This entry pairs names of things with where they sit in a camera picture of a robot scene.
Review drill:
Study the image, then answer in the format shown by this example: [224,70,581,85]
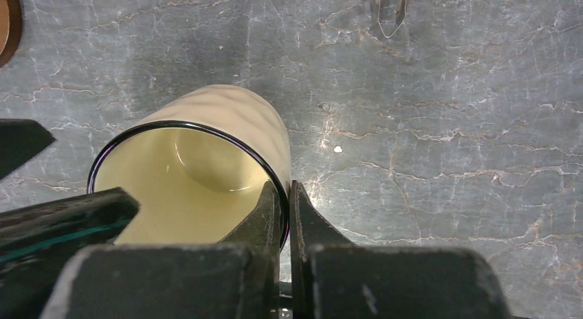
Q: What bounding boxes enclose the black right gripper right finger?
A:
[289,181,512,318]

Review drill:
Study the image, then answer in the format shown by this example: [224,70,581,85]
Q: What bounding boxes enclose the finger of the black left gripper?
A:
[1,119,56,179]
[1,188,140,318]

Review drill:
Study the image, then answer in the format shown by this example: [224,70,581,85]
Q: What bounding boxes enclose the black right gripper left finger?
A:
[41,182,281,318]

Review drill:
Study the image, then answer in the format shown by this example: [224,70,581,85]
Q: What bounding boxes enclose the beige mug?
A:
[87,85,292,244]

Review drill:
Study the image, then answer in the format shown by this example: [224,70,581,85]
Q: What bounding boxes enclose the metal serving tongs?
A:
[368,0,410,39]

